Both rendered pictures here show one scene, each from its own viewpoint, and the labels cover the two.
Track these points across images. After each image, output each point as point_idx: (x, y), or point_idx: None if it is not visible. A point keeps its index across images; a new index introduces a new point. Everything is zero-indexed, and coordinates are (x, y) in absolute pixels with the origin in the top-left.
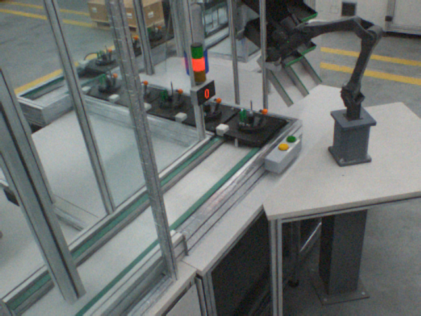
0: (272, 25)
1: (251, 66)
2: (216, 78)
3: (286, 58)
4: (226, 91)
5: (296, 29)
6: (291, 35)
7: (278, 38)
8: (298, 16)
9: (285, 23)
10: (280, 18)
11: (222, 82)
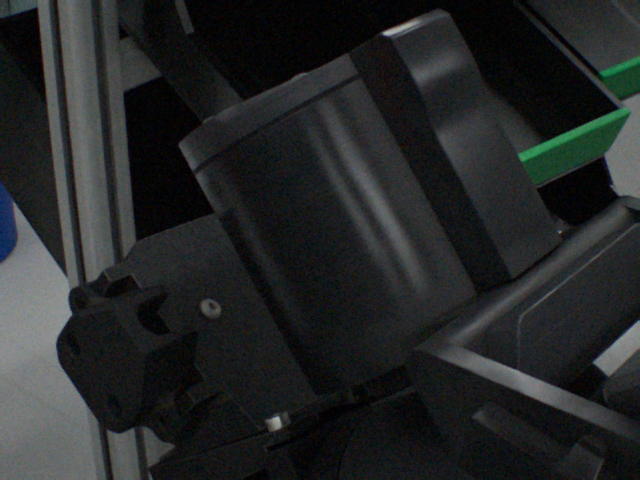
0: (199, 113)
1: None
2: (28, 319)
3: None
4: (39, 447)
5: (456, 389)
6: (391, 412)
7: (161, 412)
8: (570, 12)
9: (264, 196)
10: (344, 17)
11: (44, 360)
